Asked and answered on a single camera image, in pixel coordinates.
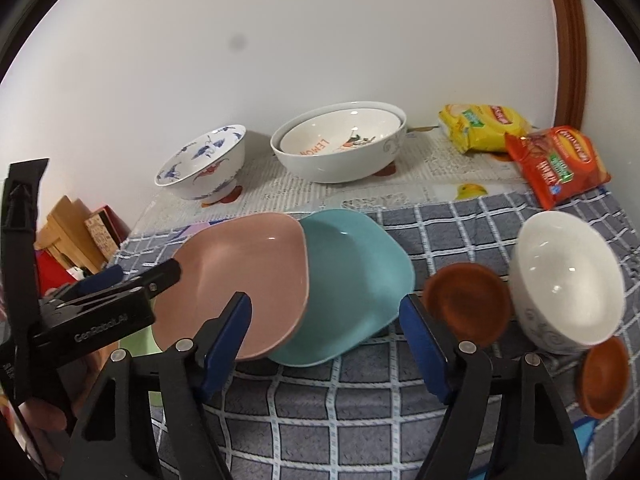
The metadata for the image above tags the brown small bowl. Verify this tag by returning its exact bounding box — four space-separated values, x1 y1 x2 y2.
576 336 630 419
422 262 513 349

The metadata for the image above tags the pink square plate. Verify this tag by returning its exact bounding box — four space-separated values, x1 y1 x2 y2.
152 212 309 361

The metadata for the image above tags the teal square plate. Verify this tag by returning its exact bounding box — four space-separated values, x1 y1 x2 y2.
268 209 416 367

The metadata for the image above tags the left human hand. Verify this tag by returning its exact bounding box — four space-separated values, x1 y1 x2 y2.
9 399 70 479

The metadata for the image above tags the patterned red box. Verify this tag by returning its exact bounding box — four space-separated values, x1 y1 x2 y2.
84 205 130 261

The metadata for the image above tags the red paper bag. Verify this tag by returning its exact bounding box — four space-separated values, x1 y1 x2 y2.
36 250 77 298

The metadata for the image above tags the wooden rack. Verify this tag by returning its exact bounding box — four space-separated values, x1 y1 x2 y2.
35 195 106 274

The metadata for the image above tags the green square plate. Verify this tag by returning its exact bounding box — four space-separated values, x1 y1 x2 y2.
118 331 166 409

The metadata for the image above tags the blue crane pattern bowl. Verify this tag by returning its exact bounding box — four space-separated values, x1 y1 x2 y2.
154 125 246 204

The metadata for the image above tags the large white ceramic bowl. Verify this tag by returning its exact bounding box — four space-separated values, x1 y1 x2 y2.
270 101 407 184

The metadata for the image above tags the lemon rabbit print bowl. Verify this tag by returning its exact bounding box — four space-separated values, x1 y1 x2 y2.
279 108 401 156

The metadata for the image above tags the white lace table cover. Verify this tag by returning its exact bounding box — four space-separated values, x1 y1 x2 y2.
132 130 527 234

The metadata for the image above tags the red chips bag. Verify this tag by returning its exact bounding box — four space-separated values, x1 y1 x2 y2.
506 126 611 210

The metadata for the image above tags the yellow chips bag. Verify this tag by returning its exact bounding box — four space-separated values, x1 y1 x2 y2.
438 104 534 154

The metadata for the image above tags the brown wooden door frame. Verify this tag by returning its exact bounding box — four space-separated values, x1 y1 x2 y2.
552 0 588 129

